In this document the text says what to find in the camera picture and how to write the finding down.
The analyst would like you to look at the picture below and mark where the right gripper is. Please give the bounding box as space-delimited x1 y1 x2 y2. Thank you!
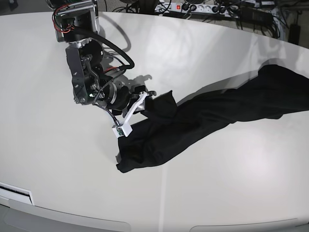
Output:
102 82 156 116

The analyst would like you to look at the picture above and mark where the black t-shirt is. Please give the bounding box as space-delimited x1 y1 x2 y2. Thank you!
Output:
116 65 309 173

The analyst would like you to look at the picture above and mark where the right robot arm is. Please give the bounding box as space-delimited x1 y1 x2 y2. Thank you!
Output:
46 0 156 117

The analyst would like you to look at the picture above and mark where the white power strip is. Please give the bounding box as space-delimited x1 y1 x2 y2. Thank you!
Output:
154 2 239 18

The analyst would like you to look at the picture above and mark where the black power adapter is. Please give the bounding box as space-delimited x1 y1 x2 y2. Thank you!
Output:
240 7 274 26

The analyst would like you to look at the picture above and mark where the black floor box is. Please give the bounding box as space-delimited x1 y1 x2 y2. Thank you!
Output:
288 24 301 45

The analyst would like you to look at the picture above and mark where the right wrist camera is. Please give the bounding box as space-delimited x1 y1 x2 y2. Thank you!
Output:
112 124 133 138

